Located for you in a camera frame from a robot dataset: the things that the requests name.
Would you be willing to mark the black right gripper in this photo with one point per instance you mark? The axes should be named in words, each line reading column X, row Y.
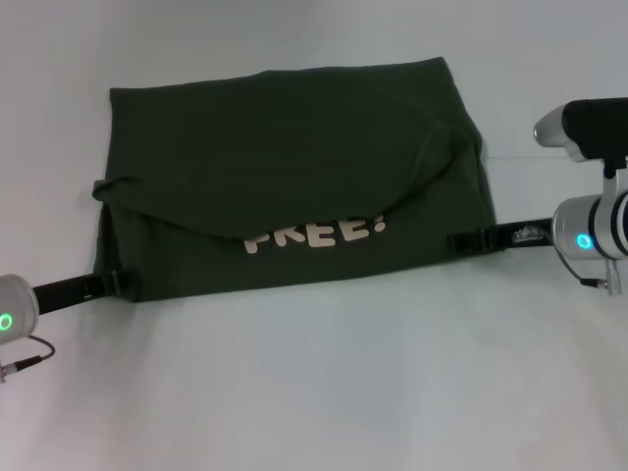
column 522, row 234

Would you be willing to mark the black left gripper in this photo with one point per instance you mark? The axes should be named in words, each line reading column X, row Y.
column 66, row 292

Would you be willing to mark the dark green shirt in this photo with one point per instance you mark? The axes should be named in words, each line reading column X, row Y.
column 294, row 186

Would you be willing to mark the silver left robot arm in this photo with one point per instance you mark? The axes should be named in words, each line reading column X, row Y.
column 17, row 314

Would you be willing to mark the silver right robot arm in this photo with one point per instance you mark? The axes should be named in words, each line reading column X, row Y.
column 593, row 230

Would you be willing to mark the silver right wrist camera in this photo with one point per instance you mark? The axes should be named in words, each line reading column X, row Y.
column 584, row 130

